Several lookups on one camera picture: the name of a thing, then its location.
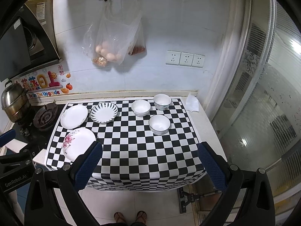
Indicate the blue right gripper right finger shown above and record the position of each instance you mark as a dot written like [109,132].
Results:
[214,164]

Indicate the foot in sandal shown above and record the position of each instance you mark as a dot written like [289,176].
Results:
[141,217]
[119,218]

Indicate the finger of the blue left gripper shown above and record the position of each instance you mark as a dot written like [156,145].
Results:
[7,137]

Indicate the right foot in sandal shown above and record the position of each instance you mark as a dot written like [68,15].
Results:
[141,217]

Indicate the colourful wall stickers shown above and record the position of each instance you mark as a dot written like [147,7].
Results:
[46,82]

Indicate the black range hood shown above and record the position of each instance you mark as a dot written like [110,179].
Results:
[30,41]

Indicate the white bowl blue pattern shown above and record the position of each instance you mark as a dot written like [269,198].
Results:
[162,102]

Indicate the stainless steel steamer pot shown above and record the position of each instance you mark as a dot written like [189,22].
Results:
[14,101]

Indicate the plain white plate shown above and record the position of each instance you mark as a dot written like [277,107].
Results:
[74,116]

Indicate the pink floral white plate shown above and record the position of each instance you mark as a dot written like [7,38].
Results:
[77,142]

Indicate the white bowl dark rim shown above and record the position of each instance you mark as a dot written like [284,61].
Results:
[159,124]

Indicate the triple white wall socket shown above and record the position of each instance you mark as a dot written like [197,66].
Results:
[184,59]

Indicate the small bag red contents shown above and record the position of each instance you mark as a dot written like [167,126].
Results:
[137,46]

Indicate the clear plastic bag with eggs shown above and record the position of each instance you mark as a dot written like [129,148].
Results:
[113,33]

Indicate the black striped white plate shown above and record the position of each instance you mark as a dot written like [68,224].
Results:
[104,113]

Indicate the left foot in sandal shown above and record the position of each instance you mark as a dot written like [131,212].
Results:
[119,218]

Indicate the crumpled white tissue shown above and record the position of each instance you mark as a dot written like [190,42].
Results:
[192,103]

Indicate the black white checkered mat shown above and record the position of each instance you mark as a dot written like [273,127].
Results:
[134,158]

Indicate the black floor mop head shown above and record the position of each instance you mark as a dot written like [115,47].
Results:
[186,198]

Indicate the frosted glass sliding door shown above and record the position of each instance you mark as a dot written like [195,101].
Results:
[258,123]

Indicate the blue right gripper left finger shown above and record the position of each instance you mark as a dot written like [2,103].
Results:
[84,165]

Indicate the black gas stove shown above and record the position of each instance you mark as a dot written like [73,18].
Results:
[36,125]

